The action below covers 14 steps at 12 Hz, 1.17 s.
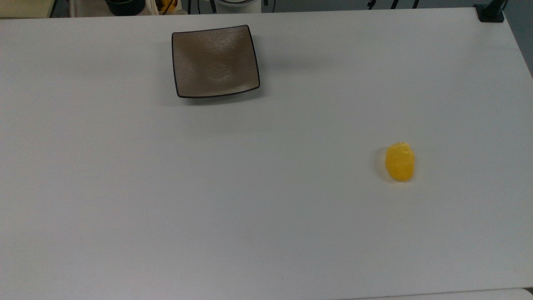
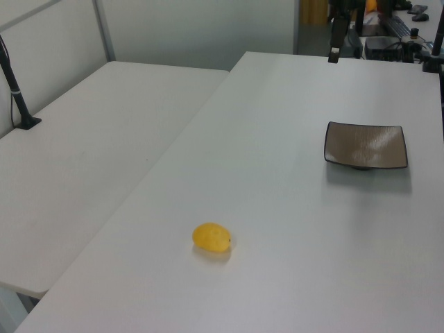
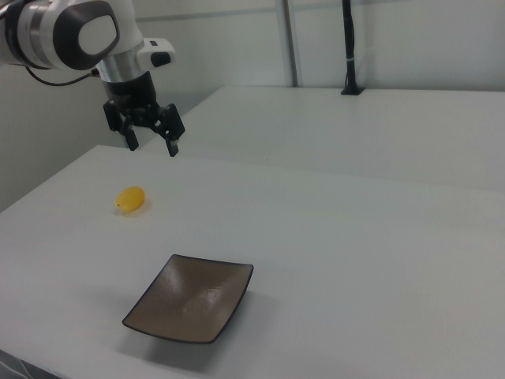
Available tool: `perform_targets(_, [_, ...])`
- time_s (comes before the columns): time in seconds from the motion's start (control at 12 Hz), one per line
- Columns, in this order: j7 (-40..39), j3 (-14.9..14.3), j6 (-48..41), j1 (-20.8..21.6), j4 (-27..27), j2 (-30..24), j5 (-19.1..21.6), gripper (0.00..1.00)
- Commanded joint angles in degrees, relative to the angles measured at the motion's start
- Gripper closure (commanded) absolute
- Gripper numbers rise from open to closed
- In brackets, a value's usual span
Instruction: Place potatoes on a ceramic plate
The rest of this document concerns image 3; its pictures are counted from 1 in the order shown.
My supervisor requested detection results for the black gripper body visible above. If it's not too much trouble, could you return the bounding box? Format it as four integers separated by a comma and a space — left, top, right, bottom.
103, 73, 160, 129

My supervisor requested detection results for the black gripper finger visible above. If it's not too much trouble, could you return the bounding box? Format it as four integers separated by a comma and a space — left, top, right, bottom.
152, 103, 186, 158
103, 100, 140, 152

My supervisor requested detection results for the yellow potato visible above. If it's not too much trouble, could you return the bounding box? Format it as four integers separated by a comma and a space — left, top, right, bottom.
114, 186, 147, 214

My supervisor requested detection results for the brown square ceramic plate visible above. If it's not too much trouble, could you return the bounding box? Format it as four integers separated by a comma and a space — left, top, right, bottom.
122, 253, 255, 345

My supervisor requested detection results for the black pole with base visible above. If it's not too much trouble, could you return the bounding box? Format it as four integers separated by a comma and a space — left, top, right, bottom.
340, 0, 365, 96

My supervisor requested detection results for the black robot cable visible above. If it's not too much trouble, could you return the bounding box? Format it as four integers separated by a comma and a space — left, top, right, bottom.
24, 65, 100, 87

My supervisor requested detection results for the grey aluminium frame post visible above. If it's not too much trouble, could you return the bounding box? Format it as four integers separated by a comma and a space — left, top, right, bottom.
282, 0, 304, 88

